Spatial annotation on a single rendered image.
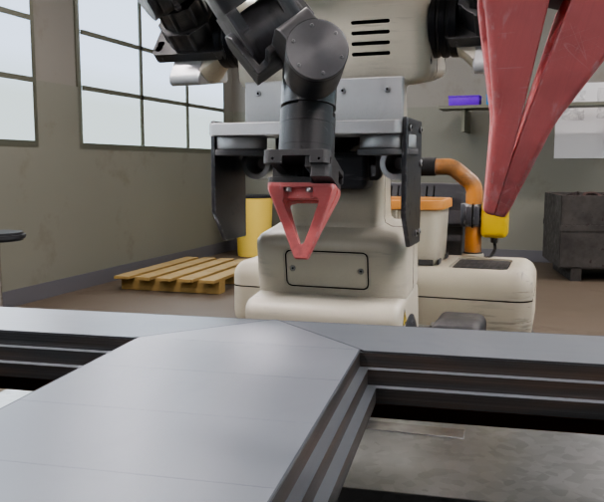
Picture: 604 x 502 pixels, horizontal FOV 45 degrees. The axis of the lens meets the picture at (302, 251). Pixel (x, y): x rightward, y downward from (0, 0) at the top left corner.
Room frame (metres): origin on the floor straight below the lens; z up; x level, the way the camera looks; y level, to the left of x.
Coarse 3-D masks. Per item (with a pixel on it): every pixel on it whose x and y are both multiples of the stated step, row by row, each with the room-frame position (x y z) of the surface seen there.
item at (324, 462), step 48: (0, 336) 0.60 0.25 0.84; (48, 336) 0.59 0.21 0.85; (384, 384) 0.52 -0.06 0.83; (432, 384) 0.51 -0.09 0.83; (480, 384) 0.50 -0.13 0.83; (528, 384) 0.50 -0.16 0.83; (576, 384) 0.49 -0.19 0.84; (336, 432) 0.40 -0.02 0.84; (288, 480) 0.32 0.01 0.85; (336, 480) 0.36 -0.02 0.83
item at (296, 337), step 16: (144, 336) 0.58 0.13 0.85; (160, 336) 0.58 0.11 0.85; (176, 336) 0.58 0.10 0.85; (192, 336) 0.58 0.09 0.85; (208, 336) 0.58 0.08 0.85; (224, 336) 0.58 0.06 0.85; (240, 336) 0.58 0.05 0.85; (256, 336) 0.58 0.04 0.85; (272, 336) 0.58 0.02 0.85; (288, 336) 0.58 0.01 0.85; (304, 336) 0.58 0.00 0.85; (320, 336) 0.58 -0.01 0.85
